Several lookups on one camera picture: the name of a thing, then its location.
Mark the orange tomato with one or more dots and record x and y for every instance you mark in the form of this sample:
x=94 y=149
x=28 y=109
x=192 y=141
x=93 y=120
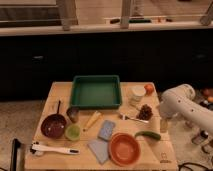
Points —
x=149 y=89

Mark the dark red pan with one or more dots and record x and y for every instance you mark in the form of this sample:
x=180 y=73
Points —
x=54 y=125

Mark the green plastic cup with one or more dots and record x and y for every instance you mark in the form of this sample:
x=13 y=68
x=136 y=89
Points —
x=72 y=132

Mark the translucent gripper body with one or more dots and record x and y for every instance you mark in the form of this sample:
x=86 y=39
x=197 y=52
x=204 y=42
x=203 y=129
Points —
x=164 y=125

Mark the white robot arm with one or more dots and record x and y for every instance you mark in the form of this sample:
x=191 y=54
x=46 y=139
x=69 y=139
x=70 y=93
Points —
x=180 y=100

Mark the brown pine cone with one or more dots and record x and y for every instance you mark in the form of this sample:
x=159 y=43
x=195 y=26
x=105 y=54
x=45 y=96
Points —
x=145 y=113

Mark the blue sponge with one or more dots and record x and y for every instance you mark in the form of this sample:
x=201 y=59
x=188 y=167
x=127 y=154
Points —
x=106 y=130

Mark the green plastic tray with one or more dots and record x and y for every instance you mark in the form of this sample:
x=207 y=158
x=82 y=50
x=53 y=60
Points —
x=96 y=92

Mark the silver fork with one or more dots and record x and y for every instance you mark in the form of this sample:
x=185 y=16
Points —
x=124 y=117

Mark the small metal cup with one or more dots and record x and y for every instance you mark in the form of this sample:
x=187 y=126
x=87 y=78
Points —
x=72 y=113

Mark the spice bottle rack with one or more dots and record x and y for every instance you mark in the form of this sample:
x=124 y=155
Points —
x=203 y=135

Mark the orange bowl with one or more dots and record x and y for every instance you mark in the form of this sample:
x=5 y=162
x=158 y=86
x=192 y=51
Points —
x=124 y=149

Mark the white jar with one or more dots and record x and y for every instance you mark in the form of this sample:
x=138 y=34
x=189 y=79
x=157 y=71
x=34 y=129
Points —
x=137 y=93

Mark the grey blue cloth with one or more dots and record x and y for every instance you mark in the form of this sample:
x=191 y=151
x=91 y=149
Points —
x=100 y=149

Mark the black stand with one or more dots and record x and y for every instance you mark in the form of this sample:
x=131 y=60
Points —
x=17 y=156

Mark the white handled brush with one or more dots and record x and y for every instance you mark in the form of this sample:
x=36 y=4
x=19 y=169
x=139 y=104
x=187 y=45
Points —
x=39 y=149

